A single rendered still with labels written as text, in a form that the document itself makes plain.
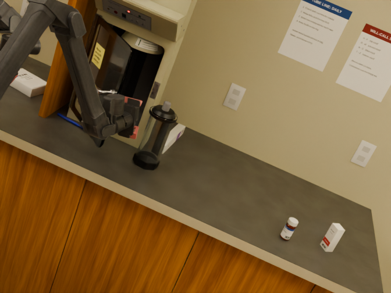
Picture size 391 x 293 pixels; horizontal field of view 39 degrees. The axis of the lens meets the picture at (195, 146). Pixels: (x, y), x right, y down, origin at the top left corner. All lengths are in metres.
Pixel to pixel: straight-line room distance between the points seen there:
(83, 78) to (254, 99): 1.05
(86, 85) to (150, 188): 0.52
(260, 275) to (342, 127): 0.83
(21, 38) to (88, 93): 0.30
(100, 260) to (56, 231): 0.20
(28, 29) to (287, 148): 1.44
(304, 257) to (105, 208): 0.74
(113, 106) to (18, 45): 0.42
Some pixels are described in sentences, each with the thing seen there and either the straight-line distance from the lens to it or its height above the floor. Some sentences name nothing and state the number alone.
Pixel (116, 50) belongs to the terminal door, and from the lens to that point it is 1.94.
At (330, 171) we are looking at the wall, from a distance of 2.59.
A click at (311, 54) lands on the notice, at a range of 2.42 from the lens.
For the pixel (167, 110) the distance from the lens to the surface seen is 2.01.
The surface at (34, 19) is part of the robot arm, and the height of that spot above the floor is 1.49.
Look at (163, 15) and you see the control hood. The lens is 1.91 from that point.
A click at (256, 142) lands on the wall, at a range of 2.55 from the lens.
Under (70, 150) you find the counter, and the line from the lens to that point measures 2.05.
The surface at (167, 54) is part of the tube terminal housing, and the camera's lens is 2.06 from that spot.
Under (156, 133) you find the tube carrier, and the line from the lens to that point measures 2.01.
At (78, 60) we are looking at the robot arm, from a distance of 1.62.
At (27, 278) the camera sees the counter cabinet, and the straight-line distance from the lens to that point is 2.39.
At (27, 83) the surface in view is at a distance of 2.38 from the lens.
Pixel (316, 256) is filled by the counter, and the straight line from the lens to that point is 2.07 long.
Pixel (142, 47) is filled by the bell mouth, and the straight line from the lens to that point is 2.10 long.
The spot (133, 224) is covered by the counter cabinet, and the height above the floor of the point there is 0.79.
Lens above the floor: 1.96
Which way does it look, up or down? 25 degrees down
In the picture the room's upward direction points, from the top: 23 degrees clockwise
